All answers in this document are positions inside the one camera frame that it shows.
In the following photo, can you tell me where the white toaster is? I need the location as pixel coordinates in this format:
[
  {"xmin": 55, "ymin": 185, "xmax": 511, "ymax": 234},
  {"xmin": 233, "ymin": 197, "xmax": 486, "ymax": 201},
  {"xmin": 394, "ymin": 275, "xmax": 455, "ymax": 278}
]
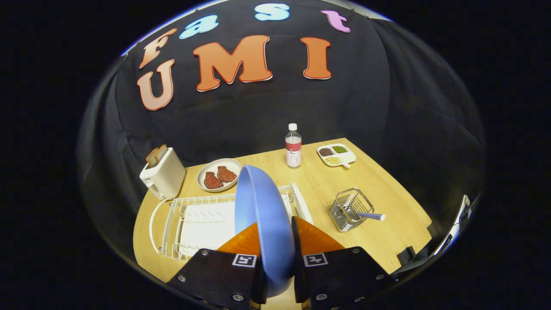
[{"xmin": 139, "ymin": 147, "xmax": 186, "ymax": 201}]

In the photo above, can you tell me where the clear bottle with red label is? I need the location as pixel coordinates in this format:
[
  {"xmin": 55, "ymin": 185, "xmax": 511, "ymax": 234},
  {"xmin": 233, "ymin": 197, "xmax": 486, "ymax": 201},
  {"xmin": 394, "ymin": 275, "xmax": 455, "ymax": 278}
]
[{"xmin": 285, "ymin": 123, "xmax": 302, "ymax": 168}]

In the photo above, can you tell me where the metal wire basket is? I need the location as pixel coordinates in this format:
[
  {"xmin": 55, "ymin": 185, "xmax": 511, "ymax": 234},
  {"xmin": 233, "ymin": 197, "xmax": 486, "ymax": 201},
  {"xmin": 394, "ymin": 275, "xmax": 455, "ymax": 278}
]
[{"xmin": 329, "ymin": 188, "xmax": 375, "ymax": 233}]

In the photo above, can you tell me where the white plate with meat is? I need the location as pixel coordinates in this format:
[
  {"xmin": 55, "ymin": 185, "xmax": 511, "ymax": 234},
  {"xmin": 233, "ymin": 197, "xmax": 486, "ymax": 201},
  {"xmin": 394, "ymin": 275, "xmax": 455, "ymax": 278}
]
[{"xmin": 197, "ymin": 158, "xmax": 242, "ymax": 192}]

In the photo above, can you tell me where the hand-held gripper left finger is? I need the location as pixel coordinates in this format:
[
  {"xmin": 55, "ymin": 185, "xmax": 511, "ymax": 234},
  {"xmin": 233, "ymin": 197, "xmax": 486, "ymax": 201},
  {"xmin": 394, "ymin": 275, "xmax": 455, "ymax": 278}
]
[{"xmin": 166, "ymin": 222, "xmax": 268, "ymax": 310}]

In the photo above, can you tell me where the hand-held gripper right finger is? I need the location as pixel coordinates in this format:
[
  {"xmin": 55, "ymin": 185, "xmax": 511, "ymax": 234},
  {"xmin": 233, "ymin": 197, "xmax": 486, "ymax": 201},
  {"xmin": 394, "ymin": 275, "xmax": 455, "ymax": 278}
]
[{"xmin": 291, "ymin": 216, "xmax": 394, "ymax": 310}]

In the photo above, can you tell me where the white divided dish with beans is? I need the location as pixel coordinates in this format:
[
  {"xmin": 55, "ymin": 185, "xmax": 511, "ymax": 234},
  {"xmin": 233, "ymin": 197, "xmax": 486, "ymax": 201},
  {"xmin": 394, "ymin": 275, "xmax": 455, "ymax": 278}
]
[{"xmin": 317, "ymin": 143, "xmax": 357, "ymax": 168}]

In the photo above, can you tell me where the black block at table edge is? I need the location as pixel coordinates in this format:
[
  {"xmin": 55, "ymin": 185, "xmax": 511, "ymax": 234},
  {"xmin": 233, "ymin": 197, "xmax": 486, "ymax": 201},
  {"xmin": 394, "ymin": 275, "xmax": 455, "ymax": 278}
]
[{"xmin": 396, "ymin": 245, "xmax": 417, "ymax": 265}]

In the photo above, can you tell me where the spoon with striped handle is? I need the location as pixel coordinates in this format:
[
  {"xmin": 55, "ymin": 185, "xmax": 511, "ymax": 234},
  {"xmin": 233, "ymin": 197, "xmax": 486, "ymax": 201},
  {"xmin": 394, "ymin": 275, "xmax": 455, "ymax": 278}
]
[{"xmin": 344, "ymin": 194, "xmax": 386, "ymax": 221}]

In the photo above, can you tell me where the brown meat piece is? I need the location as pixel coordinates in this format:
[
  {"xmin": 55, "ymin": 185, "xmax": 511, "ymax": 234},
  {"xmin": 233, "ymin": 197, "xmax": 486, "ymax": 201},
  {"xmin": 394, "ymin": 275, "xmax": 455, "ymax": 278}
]
[
  {"xmin": 204, "ymin": 171, "xmax": 224, "ymax": 190},
  {"xmin": 217, "ymin": 166, "xmax": 238, "ymax": 183}
]

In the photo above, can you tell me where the blue plate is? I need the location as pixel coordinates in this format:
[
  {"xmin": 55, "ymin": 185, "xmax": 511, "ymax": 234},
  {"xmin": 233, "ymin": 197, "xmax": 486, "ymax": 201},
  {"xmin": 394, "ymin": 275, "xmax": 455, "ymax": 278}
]
[{"xmin": 235, "ymin": 164, "xmax": 297, "ymax": 298}]

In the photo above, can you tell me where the white wire dish rack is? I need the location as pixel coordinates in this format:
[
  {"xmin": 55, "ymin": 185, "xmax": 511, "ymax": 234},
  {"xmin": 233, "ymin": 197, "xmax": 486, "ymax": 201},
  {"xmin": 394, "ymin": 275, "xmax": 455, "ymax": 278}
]
[{"xmin": 149, "ymin": 183, "xmax": 314, "ymax": 262}]

